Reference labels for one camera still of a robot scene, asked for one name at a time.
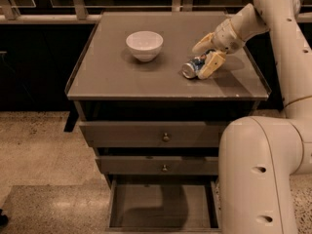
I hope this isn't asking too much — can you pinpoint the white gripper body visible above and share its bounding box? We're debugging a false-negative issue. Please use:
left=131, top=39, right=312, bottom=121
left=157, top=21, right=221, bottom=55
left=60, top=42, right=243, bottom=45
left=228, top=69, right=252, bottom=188
left=212, top=18, right=245, bottom=54

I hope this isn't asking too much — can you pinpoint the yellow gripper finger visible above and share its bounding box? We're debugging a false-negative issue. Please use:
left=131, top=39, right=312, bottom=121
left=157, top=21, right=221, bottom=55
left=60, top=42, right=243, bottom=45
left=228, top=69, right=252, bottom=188
left=192, top=32, right=215, bottom=54
left=197, top=50, right=226, bottom=80

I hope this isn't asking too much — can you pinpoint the blue silver redbull can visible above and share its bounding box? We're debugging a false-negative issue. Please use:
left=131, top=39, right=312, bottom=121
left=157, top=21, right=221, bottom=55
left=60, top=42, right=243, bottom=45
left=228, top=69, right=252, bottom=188
left=181, top=49, right=213, bottom=79

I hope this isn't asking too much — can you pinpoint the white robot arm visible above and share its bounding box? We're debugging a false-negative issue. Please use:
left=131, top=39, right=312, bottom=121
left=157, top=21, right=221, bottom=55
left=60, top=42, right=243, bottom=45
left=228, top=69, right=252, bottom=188
left=193, top=0, right=312, bottom=234

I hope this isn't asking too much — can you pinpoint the grey top drawer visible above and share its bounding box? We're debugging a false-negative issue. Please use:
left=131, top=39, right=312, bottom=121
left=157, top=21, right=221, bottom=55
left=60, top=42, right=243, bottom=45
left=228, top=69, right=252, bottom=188
left=80, top=121, right=226, bottom=148

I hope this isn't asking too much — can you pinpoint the brass top drawer knob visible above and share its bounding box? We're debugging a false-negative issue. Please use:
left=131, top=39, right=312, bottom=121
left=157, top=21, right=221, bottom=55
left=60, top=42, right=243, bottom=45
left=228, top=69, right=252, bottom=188
left=162, top=133, right=171, bottom=142

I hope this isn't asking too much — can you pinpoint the grey drawer cabinet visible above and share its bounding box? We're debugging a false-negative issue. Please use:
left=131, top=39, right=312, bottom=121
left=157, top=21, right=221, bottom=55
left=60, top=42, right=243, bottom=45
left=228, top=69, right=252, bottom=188
left=64, top=11, right=272, bottom=187

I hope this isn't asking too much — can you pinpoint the grey middle drawer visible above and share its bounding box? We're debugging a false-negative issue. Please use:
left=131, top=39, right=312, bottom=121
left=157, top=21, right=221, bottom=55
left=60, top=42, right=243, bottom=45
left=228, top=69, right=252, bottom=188
left=96, top=156, right=218, bottom=176

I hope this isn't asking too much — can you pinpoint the grey open bottom drawer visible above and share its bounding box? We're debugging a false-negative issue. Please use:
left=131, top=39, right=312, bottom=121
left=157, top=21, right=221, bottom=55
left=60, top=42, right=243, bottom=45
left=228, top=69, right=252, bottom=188
left=106, top=177, right=221, bottom=234

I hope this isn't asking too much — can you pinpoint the metal window railing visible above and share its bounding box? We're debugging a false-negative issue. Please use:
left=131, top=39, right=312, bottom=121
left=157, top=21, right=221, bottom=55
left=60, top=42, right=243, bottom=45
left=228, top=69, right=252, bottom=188
left=0, top=0, right=312, bottom=25

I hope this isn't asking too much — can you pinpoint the white ceramic bowl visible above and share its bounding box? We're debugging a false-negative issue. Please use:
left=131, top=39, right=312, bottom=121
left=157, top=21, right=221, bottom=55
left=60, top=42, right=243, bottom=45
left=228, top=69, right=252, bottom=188
left=126, top=31, right=164, bottom=62

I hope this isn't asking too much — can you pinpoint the black shoe tip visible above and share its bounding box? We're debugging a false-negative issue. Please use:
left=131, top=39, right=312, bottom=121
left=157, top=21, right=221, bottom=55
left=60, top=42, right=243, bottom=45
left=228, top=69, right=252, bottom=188
left=0, top=209, right=9, bottom=226

